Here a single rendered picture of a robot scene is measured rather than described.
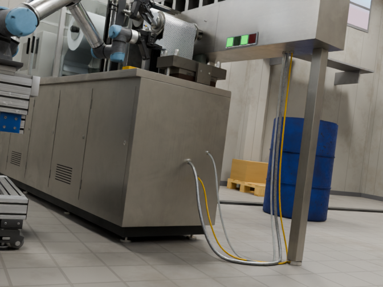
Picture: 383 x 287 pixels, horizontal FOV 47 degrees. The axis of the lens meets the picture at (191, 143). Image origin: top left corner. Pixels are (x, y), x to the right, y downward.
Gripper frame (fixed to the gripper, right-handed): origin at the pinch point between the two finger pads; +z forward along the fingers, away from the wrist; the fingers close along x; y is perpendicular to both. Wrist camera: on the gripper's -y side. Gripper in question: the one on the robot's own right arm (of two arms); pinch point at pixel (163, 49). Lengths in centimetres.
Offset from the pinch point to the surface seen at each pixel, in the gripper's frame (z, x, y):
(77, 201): -29, 27, -96
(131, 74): -31.9, -21.3, -22.0
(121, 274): -50, -65, -109
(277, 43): 30, -60, 5
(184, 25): 13.0, 0.0, 17.8
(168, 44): 2.9, -0.2, 4.1
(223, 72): 31.2, -20.0, -7.8
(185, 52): 15.8, -0.2, 2.0
